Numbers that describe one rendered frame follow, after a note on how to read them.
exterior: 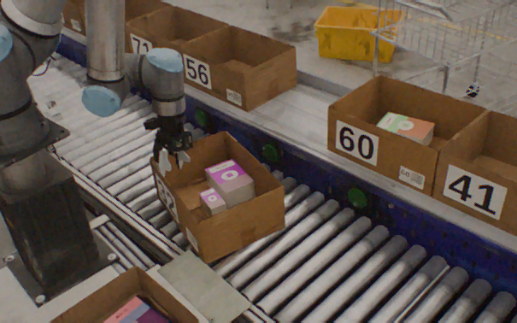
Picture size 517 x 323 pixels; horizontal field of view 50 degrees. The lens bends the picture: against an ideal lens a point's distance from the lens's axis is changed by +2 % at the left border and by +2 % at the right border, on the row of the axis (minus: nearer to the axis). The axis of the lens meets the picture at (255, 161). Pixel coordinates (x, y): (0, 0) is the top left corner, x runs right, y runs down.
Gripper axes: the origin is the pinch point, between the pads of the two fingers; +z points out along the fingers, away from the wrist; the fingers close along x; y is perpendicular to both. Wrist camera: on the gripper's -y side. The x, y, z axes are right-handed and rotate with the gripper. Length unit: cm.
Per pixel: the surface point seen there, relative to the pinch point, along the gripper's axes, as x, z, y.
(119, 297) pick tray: -28.8, 24.0, 12.5
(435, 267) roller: 41, 20, 69
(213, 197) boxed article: 14.8, 17.3, 1.9
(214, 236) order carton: -0.4, 14.4, 19.9
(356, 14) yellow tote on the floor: 300, 45, -145
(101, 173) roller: 1, 25, -47
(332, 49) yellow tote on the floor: 262, 64, -138
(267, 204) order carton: 17.0, 9.3, 24.6
